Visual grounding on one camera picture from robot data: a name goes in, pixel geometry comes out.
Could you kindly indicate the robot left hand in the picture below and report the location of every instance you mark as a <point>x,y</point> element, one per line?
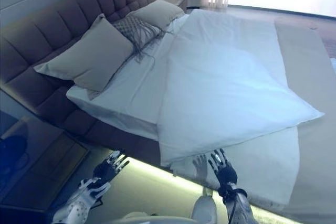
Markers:
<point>105,169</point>

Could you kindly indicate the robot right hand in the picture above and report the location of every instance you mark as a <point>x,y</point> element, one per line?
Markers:
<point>224,167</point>

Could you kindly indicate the robot right silver arm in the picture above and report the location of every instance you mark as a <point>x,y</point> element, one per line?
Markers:
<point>237,203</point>

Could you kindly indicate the robot left silver arm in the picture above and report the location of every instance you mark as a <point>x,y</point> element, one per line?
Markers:
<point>78,200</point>

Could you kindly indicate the white bed sheet mattress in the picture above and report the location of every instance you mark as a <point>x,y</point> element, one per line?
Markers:
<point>126,90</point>

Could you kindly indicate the beige bed runner blanket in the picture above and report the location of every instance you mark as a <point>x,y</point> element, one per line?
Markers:
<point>312,119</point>

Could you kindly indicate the robot white leg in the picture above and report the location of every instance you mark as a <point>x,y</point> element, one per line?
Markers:
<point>204,204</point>

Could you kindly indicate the near wooden nightstand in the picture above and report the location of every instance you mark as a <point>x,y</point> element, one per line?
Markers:
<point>34,161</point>

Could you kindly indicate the white duvet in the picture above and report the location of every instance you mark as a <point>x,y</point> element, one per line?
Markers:
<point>223,87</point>

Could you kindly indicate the large beige pillow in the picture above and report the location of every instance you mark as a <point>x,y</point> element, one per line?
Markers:
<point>88,54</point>

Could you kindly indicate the grey fringed woven cushion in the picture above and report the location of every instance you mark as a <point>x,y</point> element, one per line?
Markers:
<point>137,31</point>

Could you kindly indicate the brown tufted headboard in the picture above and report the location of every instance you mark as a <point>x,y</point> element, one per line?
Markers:
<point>52,24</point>

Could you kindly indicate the small beige pillow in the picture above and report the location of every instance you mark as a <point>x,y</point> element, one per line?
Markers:
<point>157,12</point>

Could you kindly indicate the brown upholstered bed frame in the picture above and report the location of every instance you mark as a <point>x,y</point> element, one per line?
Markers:
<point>86,121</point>

